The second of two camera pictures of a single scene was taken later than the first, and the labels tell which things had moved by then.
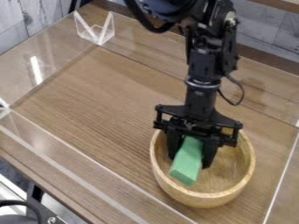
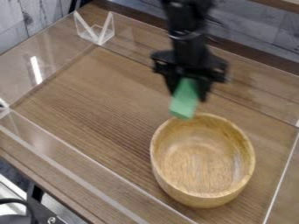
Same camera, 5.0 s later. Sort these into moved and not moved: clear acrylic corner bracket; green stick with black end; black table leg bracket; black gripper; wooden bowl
Moved: green stick with black end; black gripper
Not moved: wooden bowl; clear acrylic corner bracket; black table leg bracket
